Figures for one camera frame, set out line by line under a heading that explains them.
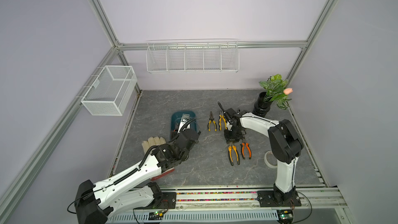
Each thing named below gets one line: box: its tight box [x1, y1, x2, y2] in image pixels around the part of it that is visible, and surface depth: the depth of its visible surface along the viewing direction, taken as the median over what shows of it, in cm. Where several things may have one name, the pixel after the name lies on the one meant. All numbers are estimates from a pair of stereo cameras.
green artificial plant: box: [258, 73, 293, 110], surface depth 88 cm
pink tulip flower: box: [283, 87, 294, 95], surface depth 83 cm
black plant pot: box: [252, 91, 274, 118], surface depth 100 cm
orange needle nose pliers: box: [240, 142, 252, 160], surface depth 91 cm
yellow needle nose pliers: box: [207, 110, 218, 132], surface depth 104 cm
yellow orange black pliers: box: [228, 145, 240, 166], surface depth 88 cm
